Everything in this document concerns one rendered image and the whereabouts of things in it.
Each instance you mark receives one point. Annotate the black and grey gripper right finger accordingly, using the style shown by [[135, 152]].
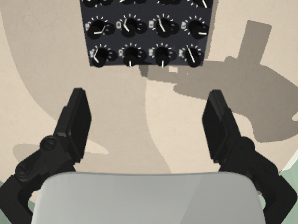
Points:
[[237, 154]]

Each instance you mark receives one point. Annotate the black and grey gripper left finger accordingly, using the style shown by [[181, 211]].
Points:
[[58, 153]]

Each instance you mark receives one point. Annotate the black knob box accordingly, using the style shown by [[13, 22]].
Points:
[[146, 27]]

